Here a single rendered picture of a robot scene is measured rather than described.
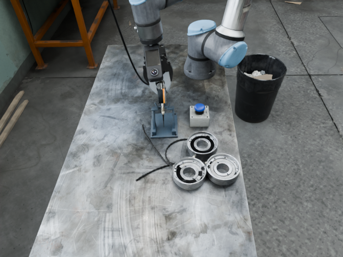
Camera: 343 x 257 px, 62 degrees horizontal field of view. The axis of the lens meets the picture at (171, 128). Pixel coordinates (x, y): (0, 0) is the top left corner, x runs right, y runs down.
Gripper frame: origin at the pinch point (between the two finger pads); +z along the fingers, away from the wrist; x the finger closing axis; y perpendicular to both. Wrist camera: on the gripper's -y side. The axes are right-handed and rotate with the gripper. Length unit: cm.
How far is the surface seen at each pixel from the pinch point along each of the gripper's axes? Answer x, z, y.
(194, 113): -10.1, 12.2, -0.7
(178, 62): -8.6, 16.2, 42.1
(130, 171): 14.4, 14.3, -20.9
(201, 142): -10.6, 14.9, -12.5
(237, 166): -20.1, 15.0, -25.1
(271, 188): -54, 102, 16
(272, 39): -119, 107, 199
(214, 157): -13.5, 14.2, -20.8
